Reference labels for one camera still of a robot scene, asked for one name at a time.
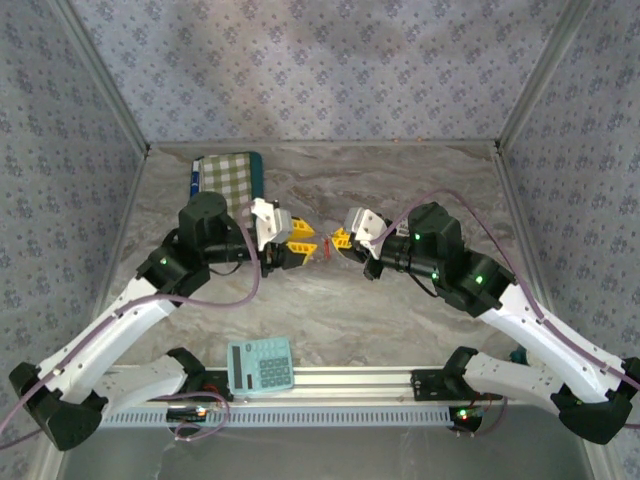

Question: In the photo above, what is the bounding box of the green checked cloth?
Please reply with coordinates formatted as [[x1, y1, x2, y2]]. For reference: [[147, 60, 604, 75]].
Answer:
[[193, 152, 255, 214]]

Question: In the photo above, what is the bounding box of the green checkered cloth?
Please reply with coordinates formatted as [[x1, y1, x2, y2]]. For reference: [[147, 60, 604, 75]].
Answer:
[[187, 151, 265, 211]]

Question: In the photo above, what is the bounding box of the light blue calculator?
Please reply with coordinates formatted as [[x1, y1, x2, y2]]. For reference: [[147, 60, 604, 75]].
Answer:
[[227, 336, 296, 399]]

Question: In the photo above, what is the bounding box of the small circuit board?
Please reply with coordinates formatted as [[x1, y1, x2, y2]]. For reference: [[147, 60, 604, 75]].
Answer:
[[166, 405, 209, 424], [449, 405, 484, 431]]

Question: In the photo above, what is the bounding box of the aluminium rail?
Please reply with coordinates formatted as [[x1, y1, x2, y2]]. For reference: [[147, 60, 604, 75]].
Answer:
[[104, 366, 506, 404]]

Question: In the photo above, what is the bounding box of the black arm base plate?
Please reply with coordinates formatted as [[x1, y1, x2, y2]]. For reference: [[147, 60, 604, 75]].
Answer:
[[410, 368, 474, 404], [146, 369, 235, 403]]

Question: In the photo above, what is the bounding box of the grey slotted cable duct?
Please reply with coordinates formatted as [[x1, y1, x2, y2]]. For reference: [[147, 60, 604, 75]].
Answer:
[[97, 402, 464, 429]]

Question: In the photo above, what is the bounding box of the aluminium frame post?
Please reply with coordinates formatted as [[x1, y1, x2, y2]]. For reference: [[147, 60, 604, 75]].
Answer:
[[496, 0, 596, 151], [52, 0, 152, 154]]

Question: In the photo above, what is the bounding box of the short purple cable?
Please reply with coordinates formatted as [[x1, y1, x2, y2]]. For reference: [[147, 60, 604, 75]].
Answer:
[[469, 392, 510, 437], [167, 389, 232, 444]]

